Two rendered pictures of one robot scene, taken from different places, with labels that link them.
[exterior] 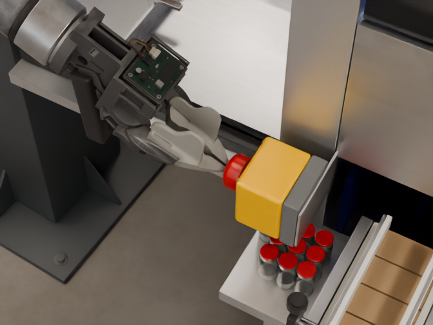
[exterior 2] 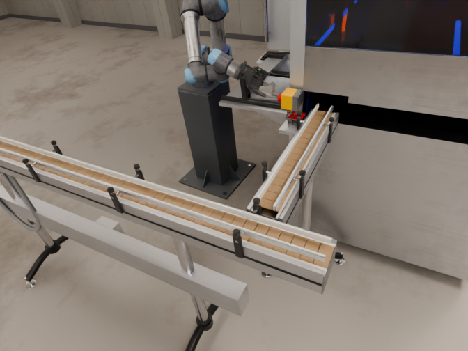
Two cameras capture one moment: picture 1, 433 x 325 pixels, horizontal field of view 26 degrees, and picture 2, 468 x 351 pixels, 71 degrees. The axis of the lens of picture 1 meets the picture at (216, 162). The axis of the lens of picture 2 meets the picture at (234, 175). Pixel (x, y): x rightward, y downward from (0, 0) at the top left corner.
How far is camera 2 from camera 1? 80 cm
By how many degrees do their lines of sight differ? 14
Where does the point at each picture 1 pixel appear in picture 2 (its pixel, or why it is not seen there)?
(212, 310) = not seen: hidden behind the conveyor
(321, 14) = (297, 47)
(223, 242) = not seen: hidden behind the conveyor
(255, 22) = (278, 88)
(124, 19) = not seen: hidden behind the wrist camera
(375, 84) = (310, 63)
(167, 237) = (255, 186)
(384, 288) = (319, 118)
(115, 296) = (241, 201)
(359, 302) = (313, 121)
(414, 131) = (321, 74)
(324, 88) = (299, 69)
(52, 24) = (235, 65)
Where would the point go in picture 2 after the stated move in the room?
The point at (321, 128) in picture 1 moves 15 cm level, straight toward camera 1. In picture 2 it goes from (299, 82) to (299, 98)
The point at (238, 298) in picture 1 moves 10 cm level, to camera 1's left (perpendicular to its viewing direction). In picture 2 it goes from (283, 130) to (261, 132)
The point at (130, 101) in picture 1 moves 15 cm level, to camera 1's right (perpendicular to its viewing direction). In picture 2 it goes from (255, 79) to (289, 75)
